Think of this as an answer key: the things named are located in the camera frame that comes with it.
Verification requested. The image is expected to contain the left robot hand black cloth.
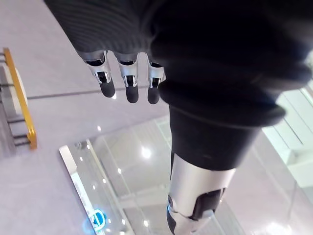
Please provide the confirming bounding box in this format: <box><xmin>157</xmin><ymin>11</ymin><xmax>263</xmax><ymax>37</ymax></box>
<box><xmin>44</xmin><ymin>0</ymin><xmax>313</xmax><ymax>235</ymax></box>

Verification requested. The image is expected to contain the white folded towel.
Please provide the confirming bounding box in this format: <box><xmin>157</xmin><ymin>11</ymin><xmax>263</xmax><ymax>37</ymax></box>
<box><xmin>7</xmin><ymin>65</ymin><xmax>28</xmax><ymax>116</ymax></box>

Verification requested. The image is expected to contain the gold metal towel rack rail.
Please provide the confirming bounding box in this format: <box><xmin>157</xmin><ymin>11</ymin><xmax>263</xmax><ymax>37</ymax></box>
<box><xmin>2</xmin><ymin>47</ymin><xmax>38</xmax><ymax>149</ymax></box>

